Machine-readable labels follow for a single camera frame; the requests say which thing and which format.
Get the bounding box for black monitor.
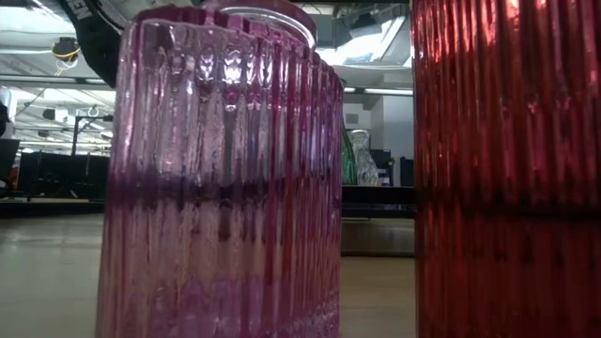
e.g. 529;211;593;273
370;148;393;187

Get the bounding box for row of black desks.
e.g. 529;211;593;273
17;150;110;201

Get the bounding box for black yellow ceiling cable reel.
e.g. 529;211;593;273
50;36;85;77

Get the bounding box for clear bulbous glass vase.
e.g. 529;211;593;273
349;130;380;187

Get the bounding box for black chair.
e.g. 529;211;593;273
0;138;22;189

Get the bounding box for red ribbed cylinder vase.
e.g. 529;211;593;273
411;0;601;338

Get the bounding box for black box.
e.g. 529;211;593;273
399;157;416;188

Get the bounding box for black stand frame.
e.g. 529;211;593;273
69;114;115;157

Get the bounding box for pink ribbed cylinder vase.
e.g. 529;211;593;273
95;0;345;338

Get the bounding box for green faceted glass vase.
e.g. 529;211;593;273
341;127;359;187

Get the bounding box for ceiling light strip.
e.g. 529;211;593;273
342;85;414;97

